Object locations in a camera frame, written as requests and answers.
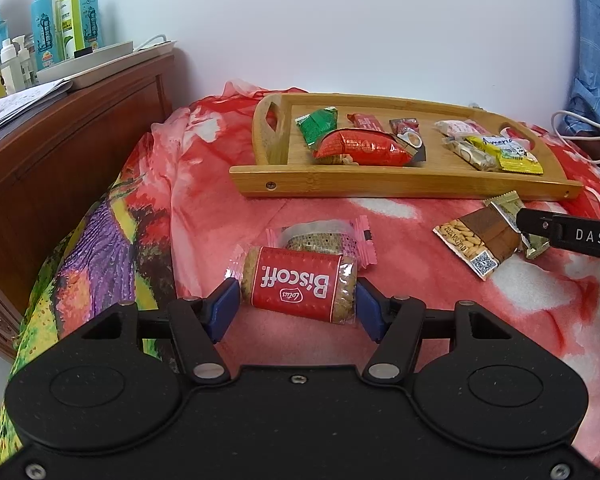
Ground white plastic tray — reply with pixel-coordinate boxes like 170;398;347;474
35;41;134;92

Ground purple green patterned sheet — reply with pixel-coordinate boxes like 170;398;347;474
0;175;176;466

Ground green spray bottle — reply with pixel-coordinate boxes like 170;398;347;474
56;0;79;61

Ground brown red coffee sachet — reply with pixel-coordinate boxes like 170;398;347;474
389;117;427;165

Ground stack of white papers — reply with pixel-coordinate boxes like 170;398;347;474
0;77;74;142

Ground gold foil snack packet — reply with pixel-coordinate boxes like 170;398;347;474
484;191;551;260

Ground small red wafer packet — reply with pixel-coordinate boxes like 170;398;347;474
347;112;387;133

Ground yellow snack packet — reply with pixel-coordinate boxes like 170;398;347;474
466;135;544;176

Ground white charger cables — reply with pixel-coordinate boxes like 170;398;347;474
550;110;600;163

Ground clear white candy packet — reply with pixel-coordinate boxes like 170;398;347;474
434;119;483;137

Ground brown peanut bar packet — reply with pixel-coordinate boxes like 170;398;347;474
432;207;523;281

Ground white power strip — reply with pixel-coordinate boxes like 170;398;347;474
130;40;177;59

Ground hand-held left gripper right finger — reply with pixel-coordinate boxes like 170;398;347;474
356;276;518;383

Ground red biscuit packet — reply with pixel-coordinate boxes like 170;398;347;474
224;245;359;325

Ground clear pink cookie packet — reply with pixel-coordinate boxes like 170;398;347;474
265;215;378;265

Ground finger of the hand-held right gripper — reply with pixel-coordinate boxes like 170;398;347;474
514;207;600;263

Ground clear beige snack packet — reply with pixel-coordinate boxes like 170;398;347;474
442;137;499;172

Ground wooden cabinet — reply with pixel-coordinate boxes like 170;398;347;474
0;49;177;361

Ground green snack packet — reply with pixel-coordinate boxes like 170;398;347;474
295;106;339;149

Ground white power cable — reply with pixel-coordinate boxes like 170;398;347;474
132;34;168;52

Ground large red nut packet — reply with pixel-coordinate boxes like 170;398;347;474
311;128;414;167

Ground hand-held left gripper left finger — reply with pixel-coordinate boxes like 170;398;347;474
82;276;241;386

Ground wooden serving tray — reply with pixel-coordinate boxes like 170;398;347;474
229;91;584;202

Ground red white floral blanket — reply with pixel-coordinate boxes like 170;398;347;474
145;80;600;471

